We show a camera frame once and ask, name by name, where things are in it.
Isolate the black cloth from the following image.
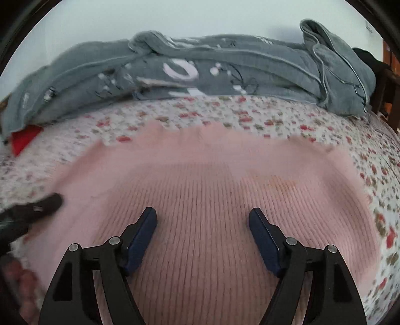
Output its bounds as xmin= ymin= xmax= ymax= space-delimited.
xmin=351 ymin=47 xmax=392 ymax=72

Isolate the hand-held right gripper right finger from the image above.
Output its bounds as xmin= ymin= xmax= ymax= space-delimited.
xmin=248 ymin=208 xmax=368 ymax=325

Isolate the dark wooden bed frame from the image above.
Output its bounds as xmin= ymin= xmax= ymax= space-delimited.
xmin=371 ymin=66 xmax=400 ymax=133

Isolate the pink knit sweater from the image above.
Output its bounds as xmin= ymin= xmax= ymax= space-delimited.
xmin=23 ymin=120 xmax=382 ymax=325

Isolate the floral bed sheet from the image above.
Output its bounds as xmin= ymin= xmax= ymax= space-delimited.
xmin=0 ymin=94 xmax=400 ymax=325

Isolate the person's left hand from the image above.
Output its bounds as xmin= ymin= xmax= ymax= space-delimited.
xmin=0 ymin=254 xmax=43 ymax=325

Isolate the grey flower print blanket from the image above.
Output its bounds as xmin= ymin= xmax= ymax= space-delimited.
xmin=1 ymin=19 xmax=377 ymax=138

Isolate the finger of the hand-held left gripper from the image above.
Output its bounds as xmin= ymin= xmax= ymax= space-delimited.
xmin=4 ymin=193 xmax=63 ymax=226

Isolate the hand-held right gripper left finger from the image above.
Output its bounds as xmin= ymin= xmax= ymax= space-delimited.
xmin=38 ymin=207 xmax=157 ymax=325

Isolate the red cloth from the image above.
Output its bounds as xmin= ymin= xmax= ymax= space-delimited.
xmin=11 ymin=124 xmax=43 ymax=157

